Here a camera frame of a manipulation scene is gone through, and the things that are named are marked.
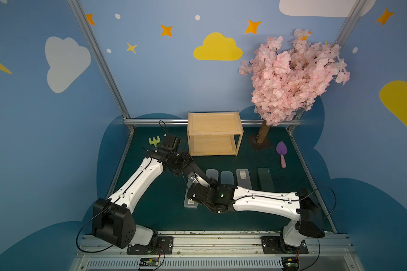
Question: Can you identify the frosted pencil case with label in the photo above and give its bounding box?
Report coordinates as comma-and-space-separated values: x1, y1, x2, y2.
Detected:
183, 180, 198, 209

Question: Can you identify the clear rounded pencil case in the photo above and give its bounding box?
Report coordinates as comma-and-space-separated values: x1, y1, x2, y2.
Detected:
206, 168, 219, 181

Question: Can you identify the teal pencil case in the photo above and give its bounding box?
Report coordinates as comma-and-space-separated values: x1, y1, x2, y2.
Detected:
220, 171, 235, 185

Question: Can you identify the tall frosted grey pencil case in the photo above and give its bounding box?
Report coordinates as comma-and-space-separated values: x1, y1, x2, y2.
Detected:
236, 169, 252, 190

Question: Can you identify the dark green pencil case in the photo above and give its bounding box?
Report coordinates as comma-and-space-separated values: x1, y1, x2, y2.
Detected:
257, 168, 275, 193

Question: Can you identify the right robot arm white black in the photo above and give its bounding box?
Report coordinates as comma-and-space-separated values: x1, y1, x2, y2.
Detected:
187, 182, 325, 253

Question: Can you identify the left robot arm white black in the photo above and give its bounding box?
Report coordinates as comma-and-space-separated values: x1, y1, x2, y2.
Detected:
87, 133, 189, 252

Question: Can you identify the light wooden shelf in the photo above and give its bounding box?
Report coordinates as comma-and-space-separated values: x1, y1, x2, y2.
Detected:
187, 111, 244, 157

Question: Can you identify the purple toy trowel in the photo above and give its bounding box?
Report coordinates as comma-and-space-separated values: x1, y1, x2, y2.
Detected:
276, 141, 288, 168

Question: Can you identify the pink cherry blossom tree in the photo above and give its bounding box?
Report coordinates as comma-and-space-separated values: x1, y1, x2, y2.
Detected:
239, 29, 337, 144

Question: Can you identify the green toy rake wooden handle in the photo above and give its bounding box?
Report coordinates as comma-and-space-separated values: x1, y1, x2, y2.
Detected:
148, 136, 161, 147

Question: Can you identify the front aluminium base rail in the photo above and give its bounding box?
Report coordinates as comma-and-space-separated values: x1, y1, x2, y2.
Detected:
70, 231, 364, 271

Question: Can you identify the aluminium frame rail back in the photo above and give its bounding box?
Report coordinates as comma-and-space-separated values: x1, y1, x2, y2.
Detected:
123, 119, 301, 126

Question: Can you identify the left aluminium frame post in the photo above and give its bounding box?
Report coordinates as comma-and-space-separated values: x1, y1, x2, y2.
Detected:
67, 0, 135, 134

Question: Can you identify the aluminium frame post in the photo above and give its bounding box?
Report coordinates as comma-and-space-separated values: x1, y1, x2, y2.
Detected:
67, 0, 135, 134
287, 0, 370, 136

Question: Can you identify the right aluminium frame post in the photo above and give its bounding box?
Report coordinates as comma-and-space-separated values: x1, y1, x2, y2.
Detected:
287, 0, 370, 136

